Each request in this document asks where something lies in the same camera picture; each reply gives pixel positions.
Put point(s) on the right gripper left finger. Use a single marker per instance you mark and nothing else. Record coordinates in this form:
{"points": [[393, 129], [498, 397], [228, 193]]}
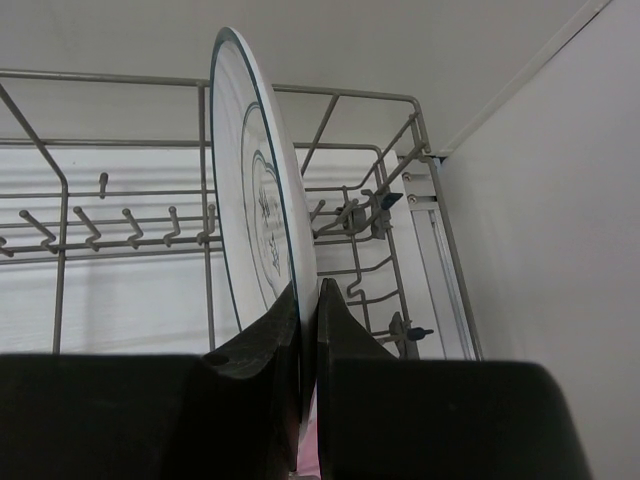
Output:
{"points": [[255, 406]]}

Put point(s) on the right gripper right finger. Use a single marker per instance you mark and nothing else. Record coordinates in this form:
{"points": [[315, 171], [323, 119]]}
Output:
{"points": [[346, 354]]}

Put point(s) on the white plate green rim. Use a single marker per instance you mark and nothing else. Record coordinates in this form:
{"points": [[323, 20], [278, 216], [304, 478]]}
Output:
{"points": [[264, 221]]}

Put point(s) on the pink plate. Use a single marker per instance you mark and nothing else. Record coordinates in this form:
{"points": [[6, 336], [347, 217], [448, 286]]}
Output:
{"points": [[308, 464]]}

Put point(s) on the grey wire dish rack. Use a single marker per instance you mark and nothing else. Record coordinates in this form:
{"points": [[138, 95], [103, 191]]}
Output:
{"points": [[354, 222]]}

